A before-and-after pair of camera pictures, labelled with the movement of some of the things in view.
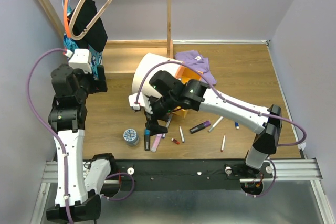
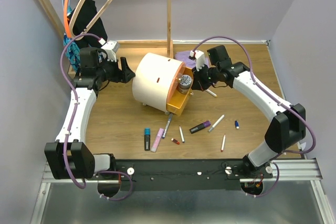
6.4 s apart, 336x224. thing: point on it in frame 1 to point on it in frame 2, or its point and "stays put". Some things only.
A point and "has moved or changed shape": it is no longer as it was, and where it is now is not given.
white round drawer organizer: [144, 65] stays put
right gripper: [151, 123] to [197, 84]
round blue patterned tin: [130, 136] has moved or changed shape
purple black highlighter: [200, 126] stays put
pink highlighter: [156, 142] stays put
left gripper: [102, 82] to [125, 75]
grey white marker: [216, 123] stays put
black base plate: [185, 174] stays put
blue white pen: [170, 115] stays put
